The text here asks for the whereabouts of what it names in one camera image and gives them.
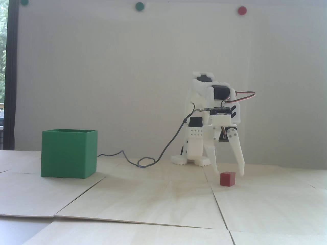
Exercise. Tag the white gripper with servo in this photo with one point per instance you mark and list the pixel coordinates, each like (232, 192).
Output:
(219, 132)

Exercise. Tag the red block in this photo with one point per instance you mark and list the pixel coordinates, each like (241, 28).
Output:
(227, 178)

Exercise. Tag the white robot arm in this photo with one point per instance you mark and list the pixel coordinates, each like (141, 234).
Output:
(195, 143)

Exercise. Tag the green box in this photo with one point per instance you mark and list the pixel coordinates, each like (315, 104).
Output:
(66, 155)

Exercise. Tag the red round magnet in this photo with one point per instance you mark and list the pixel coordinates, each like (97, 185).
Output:
(242, 10)

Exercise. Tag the green round magnet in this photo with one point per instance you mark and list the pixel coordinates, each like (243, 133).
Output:
(24, 2)
(139, 6)

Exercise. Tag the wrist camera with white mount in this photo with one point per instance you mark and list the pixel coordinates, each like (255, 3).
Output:
(222, 113)

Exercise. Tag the black window frame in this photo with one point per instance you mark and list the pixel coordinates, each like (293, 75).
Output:
(11, 76)

